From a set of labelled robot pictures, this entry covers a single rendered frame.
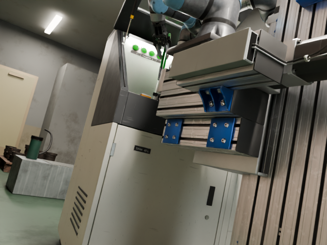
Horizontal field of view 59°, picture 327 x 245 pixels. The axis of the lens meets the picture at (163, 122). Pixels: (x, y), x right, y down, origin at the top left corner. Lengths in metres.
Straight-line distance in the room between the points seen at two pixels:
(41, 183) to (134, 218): 2.34
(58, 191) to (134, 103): 2.49
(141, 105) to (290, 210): 0.84
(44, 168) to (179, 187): 2.38
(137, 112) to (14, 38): 7.23
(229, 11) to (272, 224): 0.64
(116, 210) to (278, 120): 0.83
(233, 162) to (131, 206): 0.66
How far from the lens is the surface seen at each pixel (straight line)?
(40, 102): 8.28
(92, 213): 1.37
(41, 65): 8.41
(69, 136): 7.45
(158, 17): 1.52
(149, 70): 2.03
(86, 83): 7.63
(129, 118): 1.37
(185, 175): 1.49
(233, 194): 1.66
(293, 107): 0.88
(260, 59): 0.63
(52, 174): 3.67
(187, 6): 0.99
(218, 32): 0.96
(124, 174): 1.37
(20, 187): 3.62
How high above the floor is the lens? 0.65
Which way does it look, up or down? 8 degrees up
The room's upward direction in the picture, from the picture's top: 13 degrees clockwise
